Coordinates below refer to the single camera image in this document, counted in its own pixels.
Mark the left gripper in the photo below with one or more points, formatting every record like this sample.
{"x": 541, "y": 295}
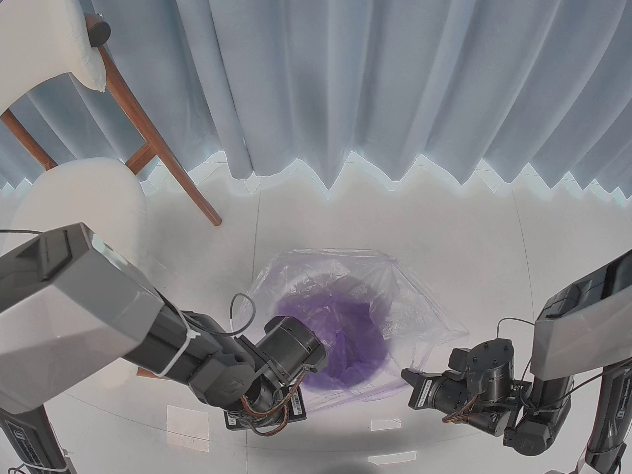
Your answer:
{"x": 269, "y": 403}

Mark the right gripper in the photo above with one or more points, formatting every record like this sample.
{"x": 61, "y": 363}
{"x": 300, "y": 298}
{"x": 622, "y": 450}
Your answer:
{"x": 444, "y": 393}

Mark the purple plastic bag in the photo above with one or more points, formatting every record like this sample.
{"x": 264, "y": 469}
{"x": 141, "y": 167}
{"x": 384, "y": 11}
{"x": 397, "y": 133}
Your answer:
{"x": 345, "y": 324}

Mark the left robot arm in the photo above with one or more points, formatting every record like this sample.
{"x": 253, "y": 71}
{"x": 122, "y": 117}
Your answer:
{"x": 74, "y": 304}

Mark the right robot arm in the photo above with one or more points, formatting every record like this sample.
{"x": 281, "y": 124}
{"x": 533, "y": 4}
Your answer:
{"x": 577, "y": 334}

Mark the white padded wooden chair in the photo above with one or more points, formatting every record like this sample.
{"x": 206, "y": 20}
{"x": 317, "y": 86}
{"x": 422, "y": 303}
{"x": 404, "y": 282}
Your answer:
{"x": 74, "y": 200}

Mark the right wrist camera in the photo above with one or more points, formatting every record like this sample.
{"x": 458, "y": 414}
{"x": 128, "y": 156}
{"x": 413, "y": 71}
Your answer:
{"x": 458, "y": 360}

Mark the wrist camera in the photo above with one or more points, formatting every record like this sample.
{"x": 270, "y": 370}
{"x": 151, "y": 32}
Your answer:
{"x": 314, "y": 362}
{"x": 458, "y": 360}

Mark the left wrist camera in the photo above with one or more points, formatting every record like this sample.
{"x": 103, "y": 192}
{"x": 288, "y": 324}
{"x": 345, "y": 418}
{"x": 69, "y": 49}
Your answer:
{"x": 314, "y": 362}

